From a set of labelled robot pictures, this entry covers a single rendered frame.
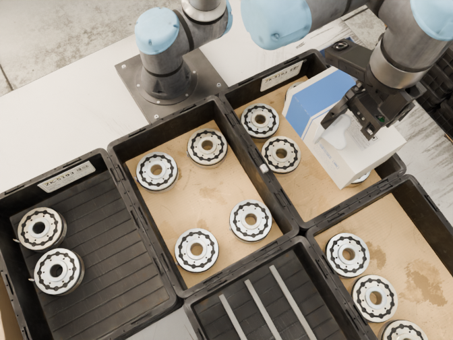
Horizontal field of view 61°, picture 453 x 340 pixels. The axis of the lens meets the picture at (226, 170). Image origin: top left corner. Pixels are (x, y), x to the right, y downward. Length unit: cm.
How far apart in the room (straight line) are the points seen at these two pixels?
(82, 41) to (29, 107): 109
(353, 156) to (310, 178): 31
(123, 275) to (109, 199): 19
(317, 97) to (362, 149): 13
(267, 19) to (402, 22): 16
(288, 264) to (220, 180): 27
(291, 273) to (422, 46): 61
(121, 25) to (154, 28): 135
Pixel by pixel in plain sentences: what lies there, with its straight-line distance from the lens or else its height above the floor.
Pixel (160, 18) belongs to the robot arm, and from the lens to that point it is 107.
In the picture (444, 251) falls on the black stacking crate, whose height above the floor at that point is 87.
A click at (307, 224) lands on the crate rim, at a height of 93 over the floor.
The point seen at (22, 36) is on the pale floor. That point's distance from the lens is 253.
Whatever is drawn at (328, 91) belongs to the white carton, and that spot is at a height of 114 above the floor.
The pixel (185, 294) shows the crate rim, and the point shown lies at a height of 93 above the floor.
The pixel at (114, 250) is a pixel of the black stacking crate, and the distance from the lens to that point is 98.
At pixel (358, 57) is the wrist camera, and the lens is 66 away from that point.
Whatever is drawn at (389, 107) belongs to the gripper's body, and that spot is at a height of 127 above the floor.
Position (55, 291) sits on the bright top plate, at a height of 86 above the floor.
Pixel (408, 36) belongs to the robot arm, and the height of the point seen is 140.
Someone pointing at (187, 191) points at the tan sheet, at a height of 83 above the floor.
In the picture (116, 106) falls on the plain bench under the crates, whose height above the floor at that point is 70.
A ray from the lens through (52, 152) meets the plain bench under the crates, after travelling 126.
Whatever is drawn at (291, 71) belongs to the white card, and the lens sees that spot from 109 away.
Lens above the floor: 177
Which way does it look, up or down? 69 degrees down
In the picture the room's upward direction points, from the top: 3 degrees clockwise
